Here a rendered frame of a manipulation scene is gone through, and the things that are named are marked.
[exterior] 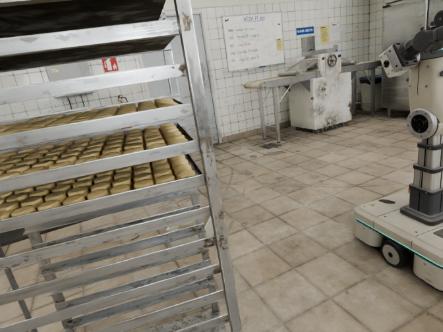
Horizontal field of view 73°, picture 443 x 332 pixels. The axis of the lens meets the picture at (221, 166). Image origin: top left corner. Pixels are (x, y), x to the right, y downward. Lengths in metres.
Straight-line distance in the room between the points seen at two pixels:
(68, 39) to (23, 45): 0.08
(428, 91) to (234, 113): 3.79
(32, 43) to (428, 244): 1.78
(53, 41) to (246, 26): 4.75
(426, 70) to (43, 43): 1.57
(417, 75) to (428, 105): 0.16
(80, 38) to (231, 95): 4.52
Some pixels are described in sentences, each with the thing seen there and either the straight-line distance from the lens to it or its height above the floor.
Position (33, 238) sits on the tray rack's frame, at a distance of 1.33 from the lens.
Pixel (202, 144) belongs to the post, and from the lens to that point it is 0.71.
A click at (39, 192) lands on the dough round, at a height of 0.97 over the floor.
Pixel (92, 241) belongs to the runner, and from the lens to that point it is 0.82.
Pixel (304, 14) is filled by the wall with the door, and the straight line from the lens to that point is 6.08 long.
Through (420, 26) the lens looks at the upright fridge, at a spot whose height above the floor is 1.37.
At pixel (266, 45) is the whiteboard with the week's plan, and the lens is 5.52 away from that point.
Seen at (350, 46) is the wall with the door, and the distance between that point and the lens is 6.79.
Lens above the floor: 1.22
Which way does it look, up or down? 18 degrees down
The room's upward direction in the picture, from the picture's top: 9 degrees counter-clockwise
